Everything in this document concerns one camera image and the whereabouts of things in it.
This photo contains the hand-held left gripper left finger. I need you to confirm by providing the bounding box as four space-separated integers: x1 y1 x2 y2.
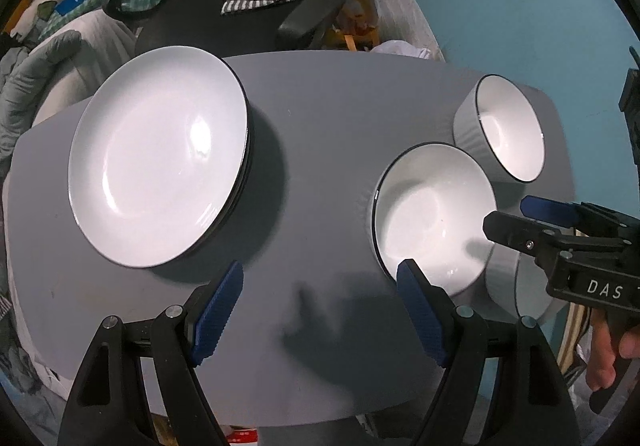
57 260 245 446

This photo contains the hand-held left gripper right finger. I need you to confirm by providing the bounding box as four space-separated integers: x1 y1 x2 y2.
396 259 583 446

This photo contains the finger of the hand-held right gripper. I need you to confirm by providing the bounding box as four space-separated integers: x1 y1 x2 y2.
482 210 568 258
520 195 597 230

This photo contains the white ribbed bowl black rim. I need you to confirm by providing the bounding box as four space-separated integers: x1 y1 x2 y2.
484 246 568 324
452 74 546 184
370 142 498 298

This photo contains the person's right hand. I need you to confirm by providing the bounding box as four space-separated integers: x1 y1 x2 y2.
585 312 640 392

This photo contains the wooden board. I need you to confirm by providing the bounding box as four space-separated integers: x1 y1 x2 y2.
557 303 593 377

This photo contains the clear bottle red label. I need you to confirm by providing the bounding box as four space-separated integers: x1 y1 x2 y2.
226 425 261 446

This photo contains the knotted white plastic bag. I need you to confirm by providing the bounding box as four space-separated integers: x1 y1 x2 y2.
372 40 433 61

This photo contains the yellow shopping bag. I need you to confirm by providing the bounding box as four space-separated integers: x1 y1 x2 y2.
325 0 381 52

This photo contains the grey bed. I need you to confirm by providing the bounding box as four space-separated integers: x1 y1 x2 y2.
30 9 138 127

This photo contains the grey puffy jacket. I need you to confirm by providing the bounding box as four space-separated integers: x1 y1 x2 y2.
0 29 83 162

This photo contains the beige clothes pile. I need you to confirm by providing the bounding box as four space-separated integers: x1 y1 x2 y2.
10 0 63 40

